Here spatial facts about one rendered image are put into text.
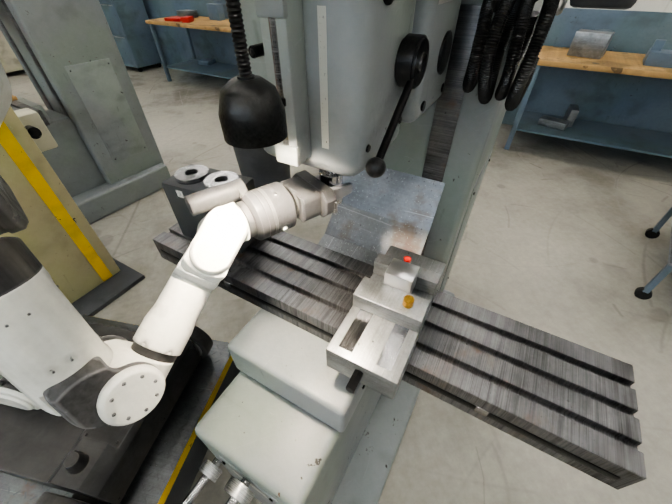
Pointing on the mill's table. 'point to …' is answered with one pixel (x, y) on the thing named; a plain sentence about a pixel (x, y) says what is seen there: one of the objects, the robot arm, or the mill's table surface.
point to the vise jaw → (390, 304)
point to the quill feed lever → (408, 56)
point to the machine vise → (382, 331)
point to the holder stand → (191, 178)
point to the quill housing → (345, 75)
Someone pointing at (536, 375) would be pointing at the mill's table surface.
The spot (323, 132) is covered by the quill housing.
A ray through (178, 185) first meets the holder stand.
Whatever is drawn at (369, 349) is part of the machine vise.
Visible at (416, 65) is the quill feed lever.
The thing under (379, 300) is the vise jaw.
